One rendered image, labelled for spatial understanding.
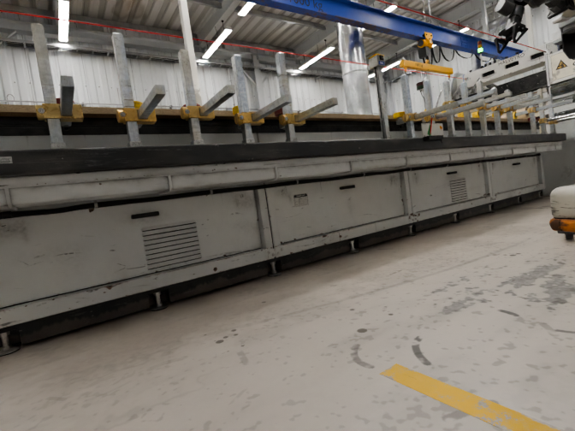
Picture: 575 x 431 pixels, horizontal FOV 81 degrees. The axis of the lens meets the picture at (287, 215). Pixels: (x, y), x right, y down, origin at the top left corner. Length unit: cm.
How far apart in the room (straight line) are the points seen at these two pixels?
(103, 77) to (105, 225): 773
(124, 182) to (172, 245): 42
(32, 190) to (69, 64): 795
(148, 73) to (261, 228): 792
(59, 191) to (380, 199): 193
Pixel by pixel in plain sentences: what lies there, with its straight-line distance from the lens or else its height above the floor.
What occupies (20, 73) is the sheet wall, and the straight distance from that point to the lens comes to 915.
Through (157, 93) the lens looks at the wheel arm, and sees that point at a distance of 121.
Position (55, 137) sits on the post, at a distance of 143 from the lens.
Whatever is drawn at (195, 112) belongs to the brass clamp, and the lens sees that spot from 155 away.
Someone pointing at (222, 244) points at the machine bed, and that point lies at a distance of 179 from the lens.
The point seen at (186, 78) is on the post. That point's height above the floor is 98.
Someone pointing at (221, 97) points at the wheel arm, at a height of 83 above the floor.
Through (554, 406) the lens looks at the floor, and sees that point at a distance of 82.
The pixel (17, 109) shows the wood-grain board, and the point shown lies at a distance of 163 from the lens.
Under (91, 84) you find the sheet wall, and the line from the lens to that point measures 916.
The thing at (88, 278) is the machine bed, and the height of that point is 21.
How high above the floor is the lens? 43
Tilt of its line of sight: 3 degrees down
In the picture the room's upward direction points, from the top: 8 degrees counter-clockwise
